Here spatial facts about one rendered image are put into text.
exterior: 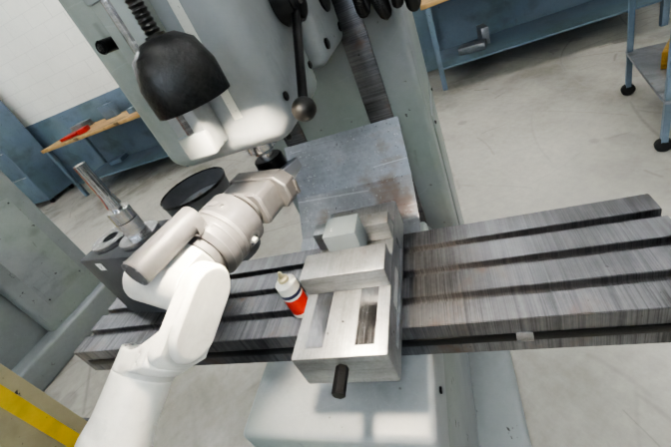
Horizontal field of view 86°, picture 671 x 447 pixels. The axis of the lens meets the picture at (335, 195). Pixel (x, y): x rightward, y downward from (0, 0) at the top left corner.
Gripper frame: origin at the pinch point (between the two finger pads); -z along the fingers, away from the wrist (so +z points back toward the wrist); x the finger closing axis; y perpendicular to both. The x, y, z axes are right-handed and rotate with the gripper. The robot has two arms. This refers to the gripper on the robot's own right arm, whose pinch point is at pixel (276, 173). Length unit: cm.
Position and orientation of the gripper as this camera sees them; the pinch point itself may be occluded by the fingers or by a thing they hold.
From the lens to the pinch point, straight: 60.2
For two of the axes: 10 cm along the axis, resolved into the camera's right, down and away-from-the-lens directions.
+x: -8.4, 0.4, 5.4
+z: -4.0, 6.2, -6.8
